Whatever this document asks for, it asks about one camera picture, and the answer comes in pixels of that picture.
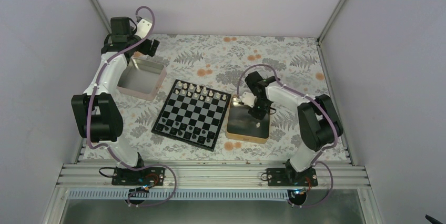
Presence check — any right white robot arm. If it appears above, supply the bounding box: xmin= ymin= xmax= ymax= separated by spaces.
xmin=241 ymin=72 xmax=343 ymax=186

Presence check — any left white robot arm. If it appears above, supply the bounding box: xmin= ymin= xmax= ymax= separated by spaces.
xmin=70 ymin=17 xmax=155 ymax=185

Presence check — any black white chess board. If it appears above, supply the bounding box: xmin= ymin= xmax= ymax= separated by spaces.
xmin=151 ymin=79 xmax=231 ymax=151

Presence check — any yellow metal tin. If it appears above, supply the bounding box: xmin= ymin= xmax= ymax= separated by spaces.
xmin=225 ymin=95 xmax=270 ymax=144

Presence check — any floral table mat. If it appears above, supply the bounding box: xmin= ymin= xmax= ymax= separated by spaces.
xmin=115 ymin=35 xmax=328 ymax=161

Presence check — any pink metal tin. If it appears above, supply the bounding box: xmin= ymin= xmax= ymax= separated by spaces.
xmin=117 ymin=58 xmax=167 ymax=101

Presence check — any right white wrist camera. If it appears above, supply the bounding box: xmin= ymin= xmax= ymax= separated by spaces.
xmin=237 ymin=91 xmax=256 ymax=108

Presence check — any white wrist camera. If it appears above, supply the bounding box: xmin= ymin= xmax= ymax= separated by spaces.
xmin=135 ymin=18 xmax=153 ymax=39
xmin=237 ymin=91 xmax=256 ymax=108

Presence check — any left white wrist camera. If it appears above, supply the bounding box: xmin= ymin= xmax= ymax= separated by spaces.
xmin=135 ymin=18 xmax=153 ymax=39

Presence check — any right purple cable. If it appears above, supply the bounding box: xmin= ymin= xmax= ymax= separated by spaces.
xmin=236 ymin=64 xmax=339 ymax=209

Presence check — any purple cable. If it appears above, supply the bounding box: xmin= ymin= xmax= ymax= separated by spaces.
xmin=236 ymin=64 xmax=339 ymax=209
xmin=85 ymin=6 xmax=178 ymax=208

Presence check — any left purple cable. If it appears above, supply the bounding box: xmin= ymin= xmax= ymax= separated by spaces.
xmin=85 ymin=6 xmax=178 ymax=208

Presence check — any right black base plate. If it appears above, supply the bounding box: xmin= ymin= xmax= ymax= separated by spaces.
xmin=266 ymin=168 xmax=318 ymax=187

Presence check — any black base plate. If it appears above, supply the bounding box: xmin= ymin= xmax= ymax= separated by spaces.
xmin=111 ymin=167 xmax=166 ymax=186
xmin=266 ymin=168 xmax=318 ymax=187

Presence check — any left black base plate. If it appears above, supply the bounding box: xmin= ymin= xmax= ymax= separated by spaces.
xmin=111 ymin=167 xmax=166 ymax=186

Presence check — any aluminium mounting rail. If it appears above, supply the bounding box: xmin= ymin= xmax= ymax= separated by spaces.
xmin=56 ymin=160 xmax=371 ymax=189

